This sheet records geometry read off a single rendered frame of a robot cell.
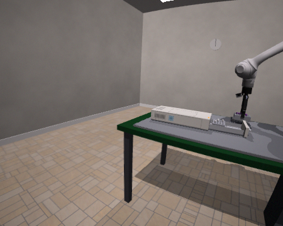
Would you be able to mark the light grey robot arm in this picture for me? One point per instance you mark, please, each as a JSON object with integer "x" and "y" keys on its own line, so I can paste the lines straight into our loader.
{"x": 247, "y": 69}

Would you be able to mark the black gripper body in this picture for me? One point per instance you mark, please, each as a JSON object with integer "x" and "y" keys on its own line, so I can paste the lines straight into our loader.
{"x": 246, "y": 91}

